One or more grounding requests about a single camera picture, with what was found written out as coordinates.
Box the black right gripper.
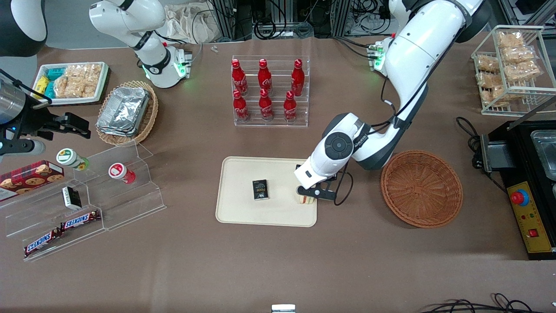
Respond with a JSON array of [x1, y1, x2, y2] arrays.
[[8, 93, 92, 140]]

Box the white rectangular snack tray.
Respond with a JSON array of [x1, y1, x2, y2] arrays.
[[32, 61, 110, 106]]

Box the light oval wicker basket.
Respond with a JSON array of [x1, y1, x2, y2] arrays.
[[95, 80, 159, 147]]

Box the beige plastic tray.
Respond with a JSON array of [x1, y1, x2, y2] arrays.
[[215, 156, 318, 228]]

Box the brown wicker basket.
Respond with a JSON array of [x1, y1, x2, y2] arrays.
[[381, 150, 463, 229]]

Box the green lidded snack cup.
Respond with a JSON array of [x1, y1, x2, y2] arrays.
[[56, 148, 90, 171]]

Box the bagged rice crackers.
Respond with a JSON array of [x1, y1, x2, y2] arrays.
[[53, 63, 103, 99]]

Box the stacked aluminium foil trays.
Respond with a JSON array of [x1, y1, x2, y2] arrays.
[[96, 86, 151, 138]]

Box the red lidded snack cup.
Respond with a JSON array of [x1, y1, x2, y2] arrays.
[[108, 162, 136, 185]]

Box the small black card box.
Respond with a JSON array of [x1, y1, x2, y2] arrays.
[[252, 179, 270, 201]]

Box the red cookie box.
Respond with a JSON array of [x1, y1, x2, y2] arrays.
[[0, 160, 65, 202]]

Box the small black white box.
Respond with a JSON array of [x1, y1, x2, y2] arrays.
[[61, 186, 83, 211]]

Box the clear acrylic bottle rack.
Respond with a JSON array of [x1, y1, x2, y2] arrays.
[[231, 55, 311, 128]]

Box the red cola bottle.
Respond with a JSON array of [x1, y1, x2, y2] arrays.
[[231, 59, 249, 97], [258, 58, 273, 93], [258, 88, 275, 121], [283, 90, 298, 123], [232, 89, 251, 122], [291, 58, 305, 97]]

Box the clear acrylic step display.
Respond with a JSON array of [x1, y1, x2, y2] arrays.
[[0, 140, 167, 263]]

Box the Snickers chocolate bar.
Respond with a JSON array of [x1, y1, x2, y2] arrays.
[[23, 229, 62, 257], [60, 210, 102, 231]]

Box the beige cloth bag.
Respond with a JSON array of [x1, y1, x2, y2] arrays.
[[162, 3, 218, 44]]

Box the bagged fried snack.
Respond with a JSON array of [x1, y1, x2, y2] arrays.
[[501, 45, 538, 64], [503, 60, 542, 84], [475, 54, 501, 73], [497, 31, 527, 49], [490, 84, 518, 108], [475, 71, 505, 90]]

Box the black countertop appliance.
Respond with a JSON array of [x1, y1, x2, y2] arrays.
[[480, 97, 556, 262]]

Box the yellow emergency stop box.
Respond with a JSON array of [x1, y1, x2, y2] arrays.
[[506, 181, 556, 254]]

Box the steel appliance pan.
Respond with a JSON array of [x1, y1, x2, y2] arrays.
[[530, 130, 556, 181]]

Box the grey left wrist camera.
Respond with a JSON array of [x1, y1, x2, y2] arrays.
[[296, 185, 338, 203]]

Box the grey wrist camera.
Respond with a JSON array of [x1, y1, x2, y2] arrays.
[[0, 138, 46, 157], [296, 185, 338, 203]]

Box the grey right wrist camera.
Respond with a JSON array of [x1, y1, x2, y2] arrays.
[[0, 138, 46, 157]]

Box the black appliance power cable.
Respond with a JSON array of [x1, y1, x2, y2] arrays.
[[456, 116, 483, 170]]

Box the coiled black cable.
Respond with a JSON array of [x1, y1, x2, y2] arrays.
[[254, 18, 279, 40]]

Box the aluminium frame rack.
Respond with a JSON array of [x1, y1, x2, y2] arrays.
[[211, 0, 255, 42], [330, 0, 394, 39]]

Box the black floor cable bundle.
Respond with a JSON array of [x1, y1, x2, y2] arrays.
[[417, 293, 546, 313]]

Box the white wire rack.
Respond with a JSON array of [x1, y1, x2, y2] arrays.
[[471, 25, 556, 117]]

